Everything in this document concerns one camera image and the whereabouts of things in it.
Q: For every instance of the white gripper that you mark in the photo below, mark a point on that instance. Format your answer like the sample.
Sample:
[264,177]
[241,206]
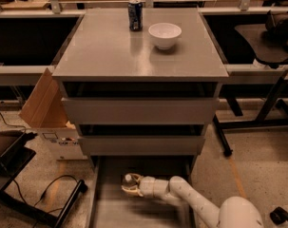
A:
[147,186]

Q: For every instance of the clear plastic water bottle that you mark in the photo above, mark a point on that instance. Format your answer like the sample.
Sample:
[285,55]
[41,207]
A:
[127,183]

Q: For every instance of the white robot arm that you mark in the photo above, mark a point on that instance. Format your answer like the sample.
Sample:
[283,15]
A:
[235,212]

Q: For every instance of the grey open bottom drawer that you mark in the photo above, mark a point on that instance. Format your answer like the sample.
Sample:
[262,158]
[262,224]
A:
[111,207]

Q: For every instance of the grey middle drawer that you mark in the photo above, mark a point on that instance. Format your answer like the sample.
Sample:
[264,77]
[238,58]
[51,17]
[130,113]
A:
[141,146]

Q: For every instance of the grey drawer cabinet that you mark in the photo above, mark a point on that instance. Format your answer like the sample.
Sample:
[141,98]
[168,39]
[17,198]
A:
[106,60]

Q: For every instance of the grey top drawer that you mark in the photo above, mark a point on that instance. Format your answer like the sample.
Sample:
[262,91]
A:
[122,111]

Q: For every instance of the brown cardboard box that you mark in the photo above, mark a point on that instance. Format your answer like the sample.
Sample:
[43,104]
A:
[44,112]

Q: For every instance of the black stand base left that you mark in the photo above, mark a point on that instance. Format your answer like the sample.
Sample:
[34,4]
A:
[34,179]

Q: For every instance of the black table leg right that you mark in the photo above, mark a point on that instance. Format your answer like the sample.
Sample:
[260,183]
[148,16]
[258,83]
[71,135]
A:
[273,99]

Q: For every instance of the black caster bottom right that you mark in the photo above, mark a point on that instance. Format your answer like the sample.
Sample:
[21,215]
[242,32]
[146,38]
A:
[279,216]

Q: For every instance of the white ceramic bowl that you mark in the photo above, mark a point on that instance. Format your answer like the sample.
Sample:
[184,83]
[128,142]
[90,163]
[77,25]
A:
[164,35]

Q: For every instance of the blue soda can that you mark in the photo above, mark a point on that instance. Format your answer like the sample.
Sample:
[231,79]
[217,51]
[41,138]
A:
[135,15]

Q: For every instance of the black chair right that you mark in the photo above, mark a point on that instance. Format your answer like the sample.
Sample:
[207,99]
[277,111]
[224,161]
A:
[269,41]

